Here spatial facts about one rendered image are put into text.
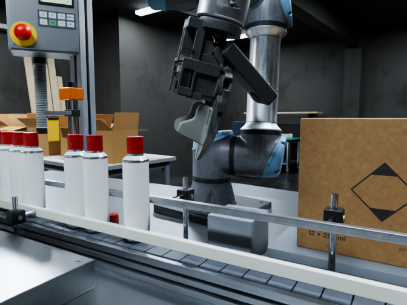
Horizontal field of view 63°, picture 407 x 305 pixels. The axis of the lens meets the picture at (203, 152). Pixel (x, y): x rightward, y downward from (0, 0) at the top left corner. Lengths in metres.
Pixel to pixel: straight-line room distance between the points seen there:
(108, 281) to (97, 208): 0.16
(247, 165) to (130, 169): 0.38
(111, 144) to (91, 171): 1.79
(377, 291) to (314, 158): 0.30
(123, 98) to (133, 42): 0.96
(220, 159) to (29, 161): 0.48
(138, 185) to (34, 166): 0.33
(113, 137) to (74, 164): 1.75
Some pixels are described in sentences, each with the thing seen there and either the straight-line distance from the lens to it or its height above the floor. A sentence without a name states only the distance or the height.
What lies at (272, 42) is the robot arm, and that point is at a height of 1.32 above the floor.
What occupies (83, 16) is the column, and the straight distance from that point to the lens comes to 1.01.
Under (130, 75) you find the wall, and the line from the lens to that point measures 5.83.
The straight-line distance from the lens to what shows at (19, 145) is 0.95.
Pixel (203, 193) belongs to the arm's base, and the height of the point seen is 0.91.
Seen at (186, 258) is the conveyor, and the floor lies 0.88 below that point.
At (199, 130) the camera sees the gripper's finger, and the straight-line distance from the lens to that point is 0.52.
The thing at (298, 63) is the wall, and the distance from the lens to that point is 7.80.
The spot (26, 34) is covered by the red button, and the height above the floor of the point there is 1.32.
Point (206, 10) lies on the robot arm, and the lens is 0.52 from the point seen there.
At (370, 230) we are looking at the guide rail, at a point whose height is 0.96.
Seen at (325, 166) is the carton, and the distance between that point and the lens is 0.71.
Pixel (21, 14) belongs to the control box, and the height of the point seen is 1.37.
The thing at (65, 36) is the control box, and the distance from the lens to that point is 0.98.
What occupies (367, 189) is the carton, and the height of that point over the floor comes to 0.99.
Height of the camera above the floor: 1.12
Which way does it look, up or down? 6 degrees down
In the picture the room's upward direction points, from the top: straight up
